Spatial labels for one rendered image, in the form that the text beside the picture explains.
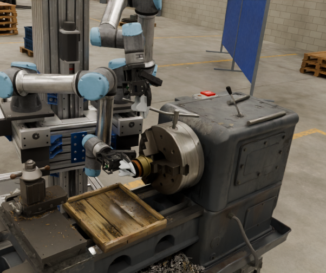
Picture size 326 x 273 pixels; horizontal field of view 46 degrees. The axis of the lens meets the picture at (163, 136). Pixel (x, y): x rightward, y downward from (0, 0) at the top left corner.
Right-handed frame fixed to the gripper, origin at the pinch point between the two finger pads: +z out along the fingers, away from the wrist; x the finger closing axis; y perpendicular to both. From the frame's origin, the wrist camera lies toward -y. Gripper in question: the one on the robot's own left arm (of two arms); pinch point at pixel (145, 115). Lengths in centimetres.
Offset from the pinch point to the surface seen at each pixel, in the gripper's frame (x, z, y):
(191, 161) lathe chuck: 7.0, 21.7, -15.7
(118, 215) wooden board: -12.3, 41.6, 11.2
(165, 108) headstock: -22.2, 1.6, -28.5
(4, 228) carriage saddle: -24, 36, 54
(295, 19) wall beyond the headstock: -573, -126, -1022
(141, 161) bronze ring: -5.9, 19.6, 0.6
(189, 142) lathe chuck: 4.8, 14.4, -17.3
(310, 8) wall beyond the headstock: -521, -147, -1021
